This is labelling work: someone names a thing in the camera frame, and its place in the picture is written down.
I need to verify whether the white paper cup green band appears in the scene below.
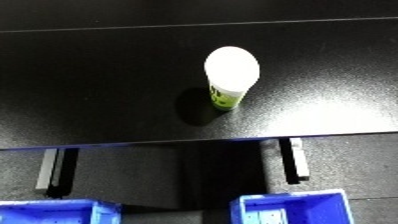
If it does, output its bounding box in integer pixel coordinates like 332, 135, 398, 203
202, 45, 262, 112

